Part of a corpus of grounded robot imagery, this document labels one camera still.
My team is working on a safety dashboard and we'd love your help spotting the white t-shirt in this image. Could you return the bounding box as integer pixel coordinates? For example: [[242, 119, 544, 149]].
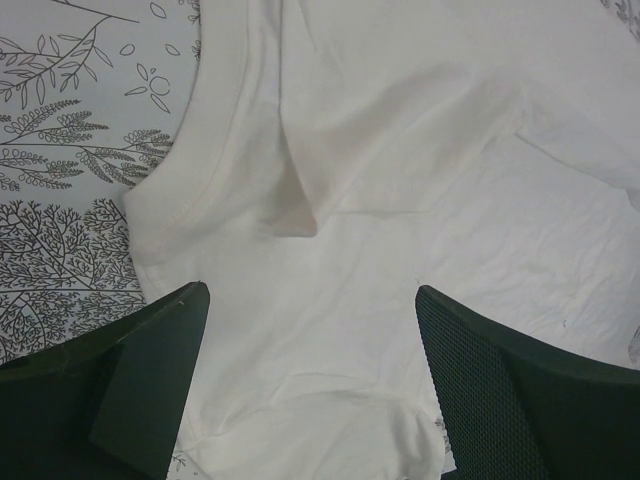
[[122, 0, 640, 480]]

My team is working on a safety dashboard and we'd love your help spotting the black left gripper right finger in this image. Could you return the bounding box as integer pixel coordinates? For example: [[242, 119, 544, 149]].
[[415, 286, 639, 479]]

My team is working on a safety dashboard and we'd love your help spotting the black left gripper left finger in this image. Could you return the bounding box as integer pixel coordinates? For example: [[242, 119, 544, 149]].
[[1, 282, 210, 479]]

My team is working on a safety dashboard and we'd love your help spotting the floral patterned table mat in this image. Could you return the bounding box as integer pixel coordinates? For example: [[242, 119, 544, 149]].
[[0, 0, 640, 480]]

